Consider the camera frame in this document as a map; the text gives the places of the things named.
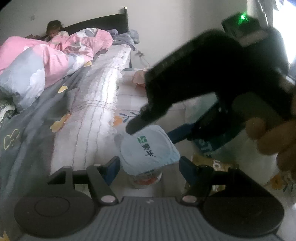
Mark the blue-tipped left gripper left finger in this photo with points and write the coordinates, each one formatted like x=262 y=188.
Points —
x=98 y=178

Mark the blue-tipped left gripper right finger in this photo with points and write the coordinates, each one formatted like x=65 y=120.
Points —
x=200 y=180

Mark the yellow flat box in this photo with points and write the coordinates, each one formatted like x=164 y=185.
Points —
x=215 y=164

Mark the pink grey duvet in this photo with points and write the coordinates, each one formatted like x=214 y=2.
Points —
x=29 y=66

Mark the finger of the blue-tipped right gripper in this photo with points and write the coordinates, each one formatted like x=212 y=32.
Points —
x=183 y=132
x=143 y=118

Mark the person's right hand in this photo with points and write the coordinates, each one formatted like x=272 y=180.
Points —
x=279 y=140

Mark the green patterned pillow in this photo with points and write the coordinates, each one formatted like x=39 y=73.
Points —
x=8 y=109

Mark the dark grey bed sheet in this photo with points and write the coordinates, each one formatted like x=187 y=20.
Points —
x=70 y=124

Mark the person lying in bed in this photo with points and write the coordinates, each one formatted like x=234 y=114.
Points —
x=55 y=28

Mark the pink wet wipes pack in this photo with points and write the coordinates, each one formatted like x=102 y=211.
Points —
x=139 y=78

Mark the blue lidded yogurt cup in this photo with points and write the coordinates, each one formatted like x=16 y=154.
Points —
x=144 y=154

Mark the white plastic bag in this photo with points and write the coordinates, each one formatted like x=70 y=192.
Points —
x=240 y=150

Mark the black headboard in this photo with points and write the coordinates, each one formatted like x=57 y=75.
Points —
x=117 y=21

